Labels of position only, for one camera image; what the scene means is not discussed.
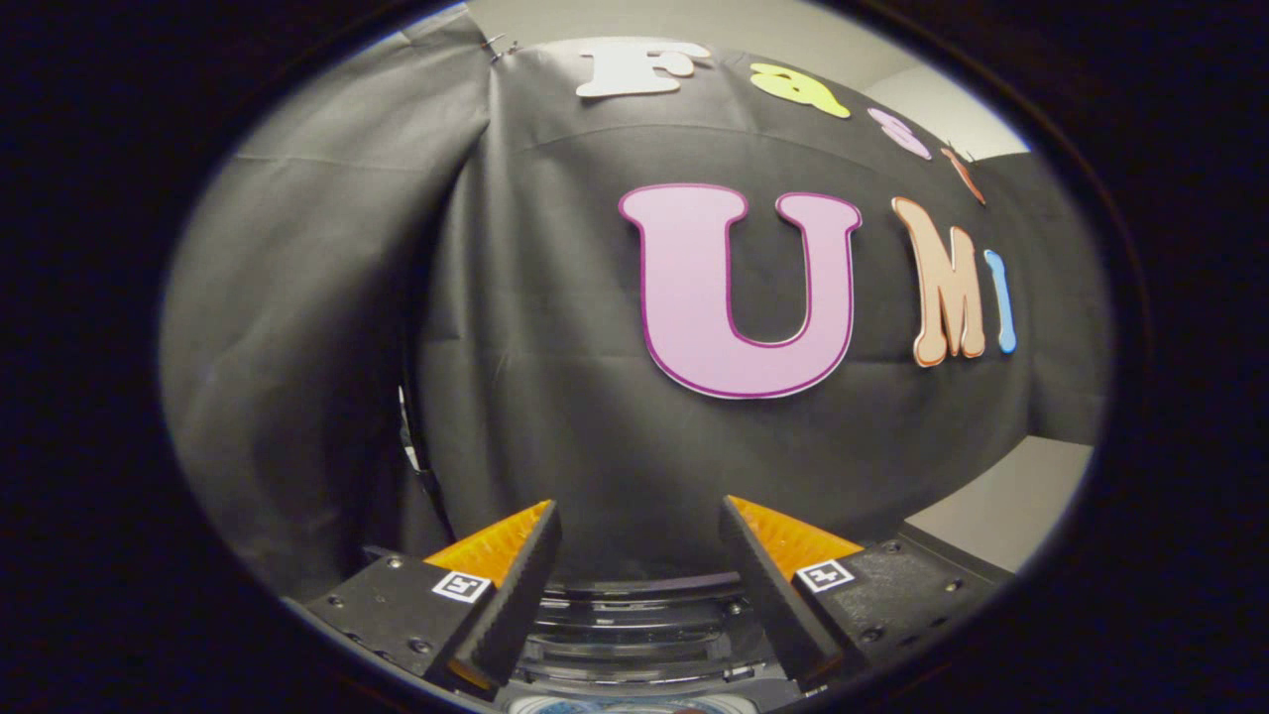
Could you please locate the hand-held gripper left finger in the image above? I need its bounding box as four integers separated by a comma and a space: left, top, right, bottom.
302, 498, 563, 702

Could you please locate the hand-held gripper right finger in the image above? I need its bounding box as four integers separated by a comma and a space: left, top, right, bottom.
716, 494, 1002, 695

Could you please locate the grey washing machine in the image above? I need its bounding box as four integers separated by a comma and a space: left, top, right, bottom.
362, 540, 794, 714

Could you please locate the beige cabinet with dark top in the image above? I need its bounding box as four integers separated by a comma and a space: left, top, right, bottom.
897, 434, 1095, 583

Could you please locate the black backdrop cloth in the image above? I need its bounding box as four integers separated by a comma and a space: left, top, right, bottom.
159, 10, 1111, 601

